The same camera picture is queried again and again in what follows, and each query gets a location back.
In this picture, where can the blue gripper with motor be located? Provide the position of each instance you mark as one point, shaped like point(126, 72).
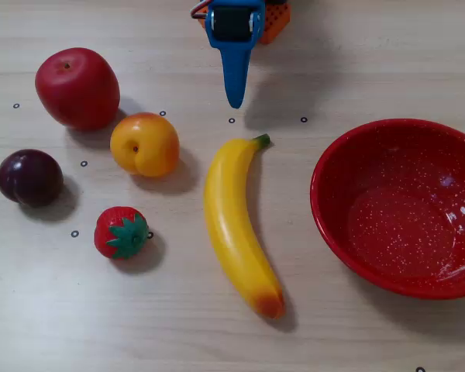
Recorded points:
point(232, 27)

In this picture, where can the yellow orange toy peach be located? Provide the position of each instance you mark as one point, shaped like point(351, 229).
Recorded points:
point(145, 145)

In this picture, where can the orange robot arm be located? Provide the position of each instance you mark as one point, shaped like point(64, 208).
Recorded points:
point(276, 23)

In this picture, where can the red speckled enamel bowl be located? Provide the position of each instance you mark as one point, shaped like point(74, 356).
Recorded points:
point(395, 217)

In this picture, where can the yellow toy banana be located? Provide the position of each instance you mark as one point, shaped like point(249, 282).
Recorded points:
point(232, 224)

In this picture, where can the red toy apple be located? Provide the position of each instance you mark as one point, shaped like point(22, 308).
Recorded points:
point(77, 89)

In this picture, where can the red toy strawberry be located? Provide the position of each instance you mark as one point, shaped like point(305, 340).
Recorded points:
point(118, 232)

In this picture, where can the dark purple toy plum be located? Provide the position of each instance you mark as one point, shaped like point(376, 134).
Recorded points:
point(29, 178)

